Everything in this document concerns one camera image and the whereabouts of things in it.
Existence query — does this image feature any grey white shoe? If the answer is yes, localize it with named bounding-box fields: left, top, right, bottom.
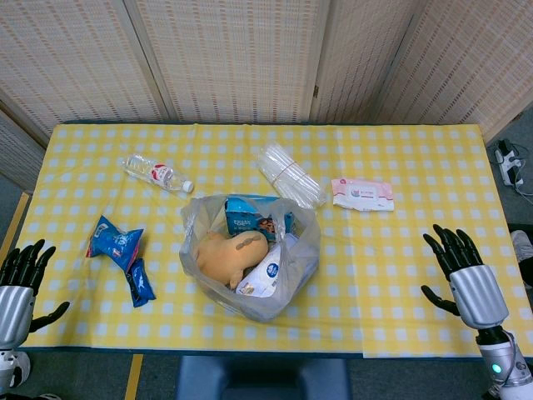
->
left=510, top=230, right=533, bottom=289

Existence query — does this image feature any blue grey robot torso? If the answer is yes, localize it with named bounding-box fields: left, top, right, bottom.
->
left=177, top=356, right=351, bottom=400

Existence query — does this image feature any bundle of clear plastic straws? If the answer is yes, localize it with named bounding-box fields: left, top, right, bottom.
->
left=256, top=142, right=328, bottom=209

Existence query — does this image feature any white power cable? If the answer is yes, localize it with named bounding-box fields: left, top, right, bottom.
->
left=511, top=143, right=533, bottom=198

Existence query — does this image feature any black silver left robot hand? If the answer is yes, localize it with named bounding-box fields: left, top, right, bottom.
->
left=0, top=238, right=71, bottom=350

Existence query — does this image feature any white pack with blue logo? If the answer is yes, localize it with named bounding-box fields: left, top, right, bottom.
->
left=236, top=245, right=292, bottom=298

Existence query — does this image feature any blue snack packet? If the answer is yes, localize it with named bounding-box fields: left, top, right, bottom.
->
left=86, top=214, right=145, bottom=274

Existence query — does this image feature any white power strip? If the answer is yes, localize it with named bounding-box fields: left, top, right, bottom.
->
left=494, top=140, right=522, bottom=188

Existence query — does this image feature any yellow white checkered tablecloth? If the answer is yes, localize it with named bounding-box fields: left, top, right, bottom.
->
left=16, top=122, right=533, bottom=359

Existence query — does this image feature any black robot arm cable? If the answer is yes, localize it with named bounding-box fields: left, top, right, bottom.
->
left=497, top=331, right=528, bottom=395

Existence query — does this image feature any woven bamboo folding screen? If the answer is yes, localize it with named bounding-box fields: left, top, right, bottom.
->
left=0, top=107, right=47, bottom=181
left=0, top=0, right=533, bottom=145

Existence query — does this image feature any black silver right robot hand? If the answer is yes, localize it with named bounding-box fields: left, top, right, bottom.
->
left=420, top=223, right=510, bottom=331

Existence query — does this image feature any transparent plastic bag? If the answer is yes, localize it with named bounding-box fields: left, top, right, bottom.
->
left=178, top=194, right=321, bottom=322

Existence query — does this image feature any pink white wet wipes pack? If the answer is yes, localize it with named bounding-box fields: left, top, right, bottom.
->
left=331, top=177, right=395, bottom=213

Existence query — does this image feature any small blue snack pack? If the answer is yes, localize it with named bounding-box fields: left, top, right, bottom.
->
left=127, top=257, right=157, bottom=308

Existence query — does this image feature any crumpled clear wrapper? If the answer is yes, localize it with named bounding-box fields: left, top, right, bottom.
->
left=123, top=153, right=195, bottom=193

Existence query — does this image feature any blue cardboard snack box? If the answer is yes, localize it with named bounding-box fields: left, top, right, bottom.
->
left=224, top=196, right=295, bottom=242

